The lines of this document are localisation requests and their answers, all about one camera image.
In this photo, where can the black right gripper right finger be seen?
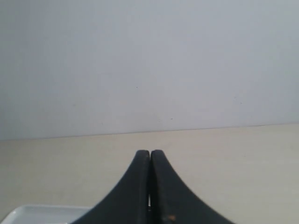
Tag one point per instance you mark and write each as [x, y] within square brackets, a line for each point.
[172, 202]

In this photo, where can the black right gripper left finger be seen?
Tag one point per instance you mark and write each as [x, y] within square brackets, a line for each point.
[127, 202]

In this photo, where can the white plastic tray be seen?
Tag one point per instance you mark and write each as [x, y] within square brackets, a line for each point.
[44, 214]

